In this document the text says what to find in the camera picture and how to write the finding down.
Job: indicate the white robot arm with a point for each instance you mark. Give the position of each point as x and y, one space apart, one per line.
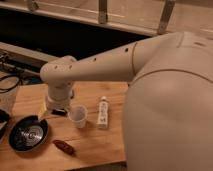
168 108

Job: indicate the black rectangular box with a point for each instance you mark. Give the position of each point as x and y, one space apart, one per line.
59 112

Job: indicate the dark object at left edge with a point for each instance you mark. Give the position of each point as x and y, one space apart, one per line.
4 118

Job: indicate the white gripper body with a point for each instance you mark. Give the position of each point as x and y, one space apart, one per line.
58 98

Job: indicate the white tube with label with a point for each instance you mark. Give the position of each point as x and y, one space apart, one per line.
102 120

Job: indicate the red chili pepper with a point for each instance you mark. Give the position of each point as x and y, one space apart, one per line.
63 146

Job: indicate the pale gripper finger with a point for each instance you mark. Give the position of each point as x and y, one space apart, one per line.
42 111

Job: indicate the black round pan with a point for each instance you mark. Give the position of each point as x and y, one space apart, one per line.
28 134

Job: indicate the wooden cutting board table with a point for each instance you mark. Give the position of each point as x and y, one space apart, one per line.
92 145

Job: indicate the translucent plastic cup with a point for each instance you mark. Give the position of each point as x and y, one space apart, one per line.
78 115

